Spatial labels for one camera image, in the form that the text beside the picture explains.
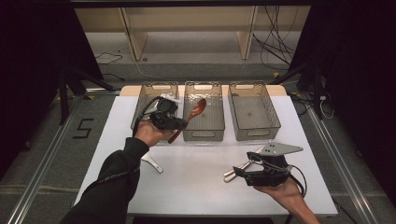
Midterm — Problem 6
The black cable bundle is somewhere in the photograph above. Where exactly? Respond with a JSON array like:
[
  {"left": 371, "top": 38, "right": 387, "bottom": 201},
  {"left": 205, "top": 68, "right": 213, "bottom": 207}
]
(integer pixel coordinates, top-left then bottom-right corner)
[{"left": 251, "top": 5, "right": 302, "bottom": 72}]

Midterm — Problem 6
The black overhead beam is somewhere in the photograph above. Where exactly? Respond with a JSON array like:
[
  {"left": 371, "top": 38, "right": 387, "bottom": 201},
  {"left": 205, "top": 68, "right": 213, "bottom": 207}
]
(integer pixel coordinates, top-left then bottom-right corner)
[{"left": 69, "top": 0, "right": 312, "bottom": 8}]

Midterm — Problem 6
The person's right hand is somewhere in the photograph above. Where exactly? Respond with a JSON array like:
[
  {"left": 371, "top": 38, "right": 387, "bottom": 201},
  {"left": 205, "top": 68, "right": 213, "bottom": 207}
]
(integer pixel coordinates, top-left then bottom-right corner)
[{"left": 253, "top": 178, "right": 303, "bottom": 216}]

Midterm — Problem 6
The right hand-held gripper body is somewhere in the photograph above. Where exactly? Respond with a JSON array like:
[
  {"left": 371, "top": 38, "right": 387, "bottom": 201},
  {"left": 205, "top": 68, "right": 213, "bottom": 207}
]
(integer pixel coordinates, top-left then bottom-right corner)
[{"left": 247, "top": 140, "right": 304, "bottom": 188}]

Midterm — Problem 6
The white table sheet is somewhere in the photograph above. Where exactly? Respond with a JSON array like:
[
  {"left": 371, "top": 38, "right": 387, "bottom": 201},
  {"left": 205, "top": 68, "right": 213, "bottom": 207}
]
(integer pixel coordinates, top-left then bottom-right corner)
[{"left": 74, "top": 94, "right": 339, "bottom": 217}]

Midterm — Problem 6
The black tripod stand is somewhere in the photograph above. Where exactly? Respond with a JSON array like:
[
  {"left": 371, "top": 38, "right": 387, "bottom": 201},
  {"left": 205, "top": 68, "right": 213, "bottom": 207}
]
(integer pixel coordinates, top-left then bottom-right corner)
[
  {"left": 57, "top": 66, "right": 117, "bottom": 126},
  {"left": 270, "top": 60, "right": 325, "bottom": 120}
]

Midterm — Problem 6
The beige wooden shelf unit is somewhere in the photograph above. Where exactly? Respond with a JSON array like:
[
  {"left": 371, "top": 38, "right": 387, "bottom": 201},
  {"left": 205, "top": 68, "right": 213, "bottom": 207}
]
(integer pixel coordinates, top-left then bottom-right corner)
[{"left": 74, "top": 5, "right": 312, "bottom": 62}]

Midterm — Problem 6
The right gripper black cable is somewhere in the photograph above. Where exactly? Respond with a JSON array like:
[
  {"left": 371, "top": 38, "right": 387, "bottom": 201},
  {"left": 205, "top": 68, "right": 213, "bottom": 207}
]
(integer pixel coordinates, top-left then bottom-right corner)
[{"left": 283, "top": 163, "right": 308, "bottom": 224}]

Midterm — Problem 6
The aluminium floor rail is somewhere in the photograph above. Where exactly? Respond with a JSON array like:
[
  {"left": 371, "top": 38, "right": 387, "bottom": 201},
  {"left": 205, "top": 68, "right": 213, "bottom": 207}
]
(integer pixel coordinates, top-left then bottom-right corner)
[
  {"left": 85, "top": 88, "right": 122, "bottom": 96},
  {"left": 306, "top": 106, "right": 379, "bottom": 224},
  {"left": 6, "top": 92, "right": 92, "bottom": 224}
]

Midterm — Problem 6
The black floor cable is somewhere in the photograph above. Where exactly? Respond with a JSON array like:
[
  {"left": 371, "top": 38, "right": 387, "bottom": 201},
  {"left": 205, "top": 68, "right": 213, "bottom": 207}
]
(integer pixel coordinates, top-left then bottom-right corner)
[{"left": 93, "top": 50, "right": 125, "bottom": 82}]

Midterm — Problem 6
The smoky clear plastic bin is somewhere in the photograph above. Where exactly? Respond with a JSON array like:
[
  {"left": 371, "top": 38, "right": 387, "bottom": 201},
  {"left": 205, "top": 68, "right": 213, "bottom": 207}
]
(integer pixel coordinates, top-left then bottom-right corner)
[
  {"left": 228, "top": 81, "right": 282, "bottom": 142},
  {"left": 181, "top": 80, "right": 226, "bottom": 142},
  {"left": 130, "top": 81, "right": 179, "bottom": 142}
]

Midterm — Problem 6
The white floor cable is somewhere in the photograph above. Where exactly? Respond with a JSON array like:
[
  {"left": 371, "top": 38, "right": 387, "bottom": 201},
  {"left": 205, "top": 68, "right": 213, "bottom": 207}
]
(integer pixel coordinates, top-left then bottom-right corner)
[{"left": 118, "top": 48, "right": 166, "bottom": 81}]

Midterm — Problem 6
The brown wooden spoon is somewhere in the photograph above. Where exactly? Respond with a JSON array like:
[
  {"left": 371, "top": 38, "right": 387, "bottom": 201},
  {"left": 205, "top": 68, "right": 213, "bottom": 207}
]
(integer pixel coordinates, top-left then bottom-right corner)
[{"left": 167, "top": 98, "right": 207, "bottom": 145}]

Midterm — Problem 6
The black curtain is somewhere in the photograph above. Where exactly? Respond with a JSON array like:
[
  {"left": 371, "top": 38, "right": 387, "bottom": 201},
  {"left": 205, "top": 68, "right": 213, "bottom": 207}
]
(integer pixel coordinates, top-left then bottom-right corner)
[
  {"left": 0, "top": 0, "right": 105, "bottom": 183},
  {"left": 289, "top": 0, "right": 396, "bottom": 203}
]

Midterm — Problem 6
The person's left hand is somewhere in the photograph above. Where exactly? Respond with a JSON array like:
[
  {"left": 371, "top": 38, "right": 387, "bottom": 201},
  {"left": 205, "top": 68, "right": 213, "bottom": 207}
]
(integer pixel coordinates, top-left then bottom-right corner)
[{"left": 134, "top": 119, "right": 176, "bottom": 147}]

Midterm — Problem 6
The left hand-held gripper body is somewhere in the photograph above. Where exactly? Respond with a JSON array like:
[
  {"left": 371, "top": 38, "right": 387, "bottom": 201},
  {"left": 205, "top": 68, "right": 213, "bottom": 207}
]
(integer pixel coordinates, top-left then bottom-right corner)
[{"left": 148, "top": 91, "right": 182, "bottom": 131}]

